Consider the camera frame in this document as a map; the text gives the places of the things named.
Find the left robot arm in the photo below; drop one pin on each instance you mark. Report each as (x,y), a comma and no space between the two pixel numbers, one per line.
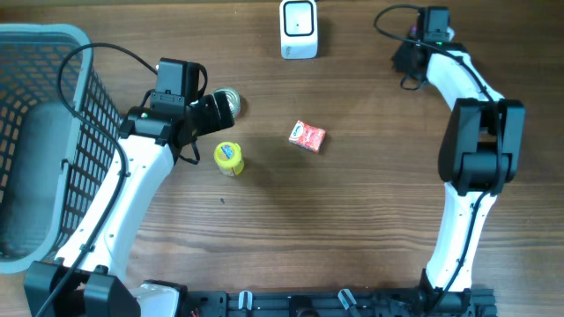
(87,276)

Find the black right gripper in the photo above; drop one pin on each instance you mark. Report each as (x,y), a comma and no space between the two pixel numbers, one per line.
(399,56)

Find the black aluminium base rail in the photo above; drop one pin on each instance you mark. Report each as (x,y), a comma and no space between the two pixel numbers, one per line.
(286,304)

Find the yellow mentos gum jar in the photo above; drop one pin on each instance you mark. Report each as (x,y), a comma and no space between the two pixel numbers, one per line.
(229,159)

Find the white barcode scanner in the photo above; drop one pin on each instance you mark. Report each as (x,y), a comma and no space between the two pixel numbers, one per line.
(298,25)

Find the metal tin can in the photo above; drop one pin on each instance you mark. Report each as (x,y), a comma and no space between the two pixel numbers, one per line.
(233,98)

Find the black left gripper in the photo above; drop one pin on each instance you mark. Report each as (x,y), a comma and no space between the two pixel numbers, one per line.
(212,122)

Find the grey plastic mesh basket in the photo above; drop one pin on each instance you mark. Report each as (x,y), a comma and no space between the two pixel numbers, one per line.
(55,123)

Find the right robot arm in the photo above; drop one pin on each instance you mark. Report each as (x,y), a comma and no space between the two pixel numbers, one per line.
(479,155)

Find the kleenex tissue pack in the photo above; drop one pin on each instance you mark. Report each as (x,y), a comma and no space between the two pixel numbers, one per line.
(307,136)

